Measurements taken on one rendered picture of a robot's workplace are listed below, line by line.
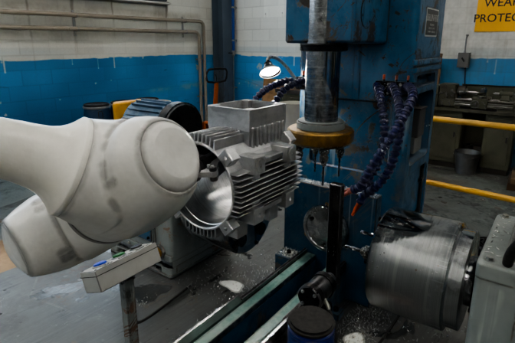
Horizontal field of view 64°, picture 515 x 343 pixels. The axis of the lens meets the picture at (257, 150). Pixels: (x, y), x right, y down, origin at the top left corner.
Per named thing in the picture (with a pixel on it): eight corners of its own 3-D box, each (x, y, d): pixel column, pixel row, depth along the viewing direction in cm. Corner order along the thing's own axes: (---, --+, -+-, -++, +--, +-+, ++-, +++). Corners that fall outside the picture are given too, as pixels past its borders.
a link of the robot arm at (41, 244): (123, 240, 63) (167, 217, 54) (19, 298, 51) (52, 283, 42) (90, 177, 63) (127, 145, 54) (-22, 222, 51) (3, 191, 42)
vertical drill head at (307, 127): (306, 165, 128) (311, 0, 115) (362, 176, 117) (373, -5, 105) (273, 181, 114) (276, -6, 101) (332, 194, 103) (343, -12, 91)
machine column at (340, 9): (329, 228, 174) (341, -15, 150) (421, 254, 152) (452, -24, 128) (251, 288, 131) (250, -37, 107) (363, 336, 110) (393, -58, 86)
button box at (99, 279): (145, 262, 107) (139, 243, 107) (162, 260, 103) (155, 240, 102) (85, 293, 94) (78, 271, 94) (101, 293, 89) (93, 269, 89)
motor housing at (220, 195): (230, 194, 95) (230, 112, 90) (301, 214, 84) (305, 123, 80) (163, 223, 80) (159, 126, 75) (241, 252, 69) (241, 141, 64)
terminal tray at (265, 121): (244, 132, 89) (244, 99, 87) (286, 138, 83) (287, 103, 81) (206, 142, 80) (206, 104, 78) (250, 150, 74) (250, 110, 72)
